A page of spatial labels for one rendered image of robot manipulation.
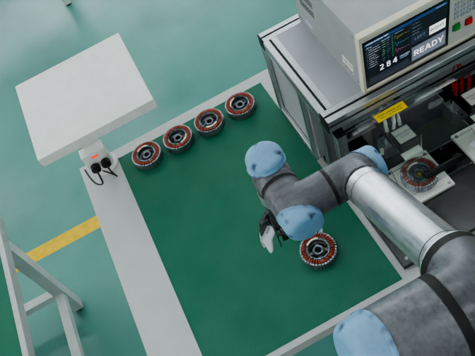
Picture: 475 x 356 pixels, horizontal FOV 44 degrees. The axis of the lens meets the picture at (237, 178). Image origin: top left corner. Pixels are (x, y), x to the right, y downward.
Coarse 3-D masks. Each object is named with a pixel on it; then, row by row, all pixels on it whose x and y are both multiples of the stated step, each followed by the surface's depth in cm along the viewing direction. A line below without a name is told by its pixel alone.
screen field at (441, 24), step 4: (440, 20) 153; (444, 20) 154; (436, 24) 153; (440, 24) 154; (444, 24) 155; (428, 28) 153; (432, 28) 154; (436, 28) 155; (440, 28) 155; (420, 32) 153; (424, 32) 154; (428, 32) 154; (432, 32) 155; (412, 36) 153; (416, 36) 154; (420, 36) 154; (424, 36) 155; (412, 40) 154; (416, 40) 155
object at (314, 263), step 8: (320, 232) 180; (304, 240) 179; (312, 240) 178; (320, 240) 179; (328, 240) 177; (304, 248) 177; (320, 248) 178; (328, 248) 176; (336, 248) 175; (304, 256) 176; (320, 256) 177; (328, 256) 174; (336, 256) 176; (312, 264) 174; (320, 264) 174; (328, 264) 175
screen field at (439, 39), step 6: (444, 30) 157; (438, 36) 157; (444, 36) 158; (426, 42) 157; (432, 42) 158; (438, 42) 159; (444, 42) 160; (414, 48) 157; (420, 48) 158; (426, 48) 159; (432, 48) 160; (414, 54) 158; (420, 54) 160
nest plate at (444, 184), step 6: (390, 174) 184; (444, 180) 178; (450, 180) 178; (438, 186) 178; (444, 186) 177; (450, 186) 177; (426, 192) 178; (432, 192) 177; (438, 192) 177; (420, 198) 177; (426, 198) 177
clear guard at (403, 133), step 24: (408, 96) 164; (432, 96) 162; (360, 120) 163; (384, 120) 161; (408, 120) 159; (432, 120) 157; (456, 120) 155; (384, 144) 157; (408, 144) 155; (432, 144) 153; (456, 144) 153; (408, 168) 152; (432, 168) 153; (456, 168) 154
